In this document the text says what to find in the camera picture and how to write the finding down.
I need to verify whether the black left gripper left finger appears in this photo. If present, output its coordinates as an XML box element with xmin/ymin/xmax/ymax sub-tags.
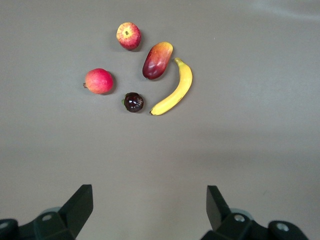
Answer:
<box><xmin>0</xmin><ymin>184</ymin><xmax>94</xmax><ymax>240</ymax></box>

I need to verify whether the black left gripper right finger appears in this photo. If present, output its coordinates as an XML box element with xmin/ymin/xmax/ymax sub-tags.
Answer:
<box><xmin>199</xmin><ymin>184</ymin><xmax>310</xmax><ymax>240</ymax></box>

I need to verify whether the yellow banana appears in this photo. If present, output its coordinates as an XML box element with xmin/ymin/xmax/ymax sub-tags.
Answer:
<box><xmin>149</xmin><ymin>57</ymin><xmax>194</xmax><ymax>117</ymax></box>

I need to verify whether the red yellow striped apple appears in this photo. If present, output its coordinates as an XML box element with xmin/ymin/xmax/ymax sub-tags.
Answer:
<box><xmin>115</xmin><ymin>22</ymin><xmax>142</xmax><ymax>51</ymax></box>

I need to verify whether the dark purple mangosteen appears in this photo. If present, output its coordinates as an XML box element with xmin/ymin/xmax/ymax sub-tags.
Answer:
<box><xmin>121</xmin><ymin>92</ymin><xmax>145</xmax><ymax>114</ymax></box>

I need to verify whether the red pink round fruit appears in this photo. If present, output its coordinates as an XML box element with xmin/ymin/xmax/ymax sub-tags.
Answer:
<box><xmin>82</xmin><ymin>68</ymin><xmax>115</xmax><ymax>95</ymax></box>

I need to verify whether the red yellow mango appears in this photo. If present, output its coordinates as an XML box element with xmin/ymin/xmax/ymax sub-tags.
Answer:
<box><xmin>142</xmin><ymin>41</ymin><xmax>174</xmax><ymax>81</ymax></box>

